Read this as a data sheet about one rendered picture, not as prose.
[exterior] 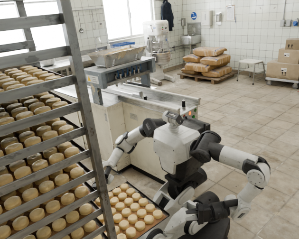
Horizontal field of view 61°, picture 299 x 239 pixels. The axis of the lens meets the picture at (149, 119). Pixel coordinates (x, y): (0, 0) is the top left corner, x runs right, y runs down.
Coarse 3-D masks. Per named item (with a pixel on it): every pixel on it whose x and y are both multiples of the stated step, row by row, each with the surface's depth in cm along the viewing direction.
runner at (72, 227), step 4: (100, 208) 102; (96, 212) 101; (100, 212) 102; (88, 216) 99; (92, 216) 100; (96, 216) 101; (80, 220) 97; (84, 220) 98; (88, 220) 99; (72, 224) 95; (76, 224) 96; (80, 224) 97; (84, 224) 99; (68, 228) 94; (72, 228) 95; (76, 228) 97; (60, 232) 93; (64, 232) 94; (68, 232) 95; (52, 236) 91; (56, 236) 92; (60, 236) 93; (64, 236) 94
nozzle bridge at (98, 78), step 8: (144, 56) 288; (128, 64) 255; (136, 64) 262; (144, 64) 281; (152, 64) 278; (88, 72) 248; (96, 72) 238; (104, 72) 236; (112, 72) 253; (128, 72) 268; (136, 72) 276; (144, 72) 277; (152, 72) 282; (88, 80) 253; (96, 80) 243; (104, 80) 238; (112, 80) 256; (120, 80) 256; (144, 80) 297; (96, 88) 248; (104, 88) 240; (96, 96) 253
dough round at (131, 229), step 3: (129, 228) 126; (132, 228) 126; (126, 231) 125; (129, 231) 124; (132, 231) 124; (135, 231) 124; (126, 234) 124; (129, 234) 123; (132, 234) 123; (135, 234) 124; (129, 237) 123; (132, 237) 123
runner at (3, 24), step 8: (32, 16) 69; (40, 16) 70; (48, 16) 71; (56, 16) 73; (0, 24) 65; (8, 24) 66; (16, 24) 67; (24, 24) 68; (32, 24) 69; (40, 24) 71; (48, 24) 72; (56, 24) 73
